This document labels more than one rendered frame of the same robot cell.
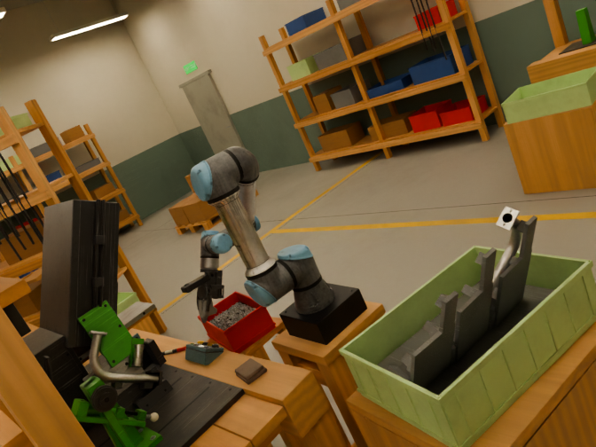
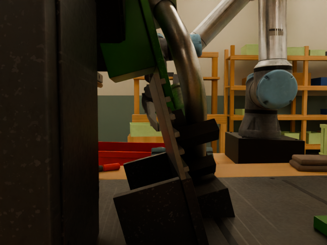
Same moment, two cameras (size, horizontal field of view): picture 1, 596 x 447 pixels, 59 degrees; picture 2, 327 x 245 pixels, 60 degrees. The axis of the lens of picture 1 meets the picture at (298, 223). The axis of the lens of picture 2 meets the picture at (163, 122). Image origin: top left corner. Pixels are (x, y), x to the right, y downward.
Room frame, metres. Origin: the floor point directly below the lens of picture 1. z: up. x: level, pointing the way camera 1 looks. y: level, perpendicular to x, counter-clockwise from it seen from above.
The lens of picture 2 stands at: (1.51, 1.14, 1.06)
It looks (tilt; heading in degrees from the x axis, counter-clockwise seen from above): 4 degrees down; 303
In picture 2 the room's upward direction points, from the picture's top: straight up
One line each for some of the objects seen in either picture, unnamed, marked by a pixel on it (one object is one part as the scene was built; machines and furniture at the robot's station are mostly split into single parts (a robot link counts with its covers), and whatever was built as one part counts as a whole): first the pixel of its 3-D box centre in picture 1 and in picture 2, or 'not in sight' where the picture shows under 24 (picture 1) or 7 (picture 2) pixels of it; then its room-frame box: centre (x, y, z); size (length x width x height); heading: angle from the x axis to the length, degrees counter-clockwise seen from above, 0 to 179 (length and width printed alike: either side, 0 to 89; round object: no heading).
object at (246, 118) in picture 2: (310, 291); (260, 122); (1.79, 0.06, 0.99); 0.15 x 0.15 x 0.10
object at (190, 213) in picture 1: (208, 193); not in sight; (8.39, 1.09, 0.37); 1.20 x 0.80 x 0.74; 135
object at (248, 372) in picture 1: (250, 370); (314, 162); (1.58, 0.35, 0.91); 0.10 x 0.08 x 0.03; 25
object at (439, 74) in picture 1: (369, 77); not in sight; (7.21, -1.68, 1.10); 3.01 x 0.55 x 2.20; 37
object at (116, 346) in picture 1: (105, 333); (129, 34); (1.80, 0.79, 1.17); 0.13 x 0.12 x 0.20; 38
